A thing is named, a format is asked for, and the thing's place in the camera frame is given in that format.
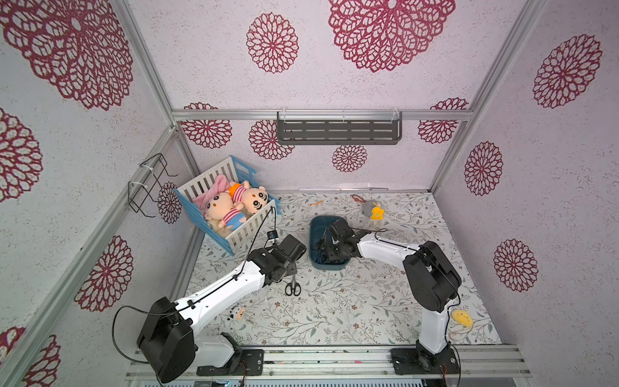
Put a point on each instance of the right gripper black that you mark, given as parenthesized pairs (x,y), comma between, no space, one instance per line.
(331,246)

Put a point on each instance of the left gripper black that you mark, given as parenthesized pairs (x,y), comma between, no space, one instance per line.
(292,268)

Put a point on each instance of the teal plastic storage box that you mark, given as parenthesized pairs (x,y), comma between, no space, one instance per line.
(320,240)

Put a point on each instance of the small black scissors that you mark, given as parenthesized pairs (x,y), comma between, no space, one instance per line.
(293,288)

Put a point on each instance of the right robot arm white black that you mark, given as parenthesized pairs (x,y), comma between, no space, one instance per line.
(433,280)

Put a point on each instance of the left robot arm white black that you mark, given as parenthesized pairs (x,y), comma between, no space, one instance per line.
(169,337)

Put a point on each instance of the grey yellow small toy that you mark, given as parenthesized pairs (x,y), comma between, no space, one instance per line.
(373,211)

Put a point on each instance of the plush doll orange hat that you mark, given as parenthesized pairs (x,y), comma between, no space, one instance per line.
(253,199)

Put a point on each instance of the small cow figure toy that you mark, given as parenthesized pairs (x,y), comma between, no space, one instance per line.
(237,313)

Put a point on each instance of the blue white slatted basket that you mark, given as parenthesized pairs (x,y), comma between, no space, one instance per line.
(236,171)

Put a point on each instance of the plush doll striped shirt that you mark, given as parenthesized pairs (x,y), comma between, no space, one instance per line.
(227,214)

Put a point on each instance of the pink plush toy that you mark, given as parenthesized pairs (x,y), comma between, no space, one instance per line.
(221,185)

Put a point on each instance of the yellow rubber duck toy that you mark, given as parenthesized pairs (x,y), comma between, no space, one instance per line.
(463,318)

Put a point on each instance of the aluminium front rail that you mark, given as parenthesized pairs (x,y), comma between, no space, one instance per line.
(367,363)

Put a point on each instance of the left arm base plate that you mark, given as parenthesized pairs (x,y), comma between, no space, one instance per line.
(248,363)

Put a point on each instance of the grey wall shelf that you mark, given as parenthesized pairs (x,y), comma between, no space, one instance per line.
(343,132)

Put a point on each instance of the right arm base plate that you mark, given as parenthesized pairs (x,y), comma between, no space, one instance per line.
(425,362)

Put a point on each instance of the black wire wall rack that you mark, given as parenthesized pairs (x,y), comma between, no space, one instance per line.
(139,191)

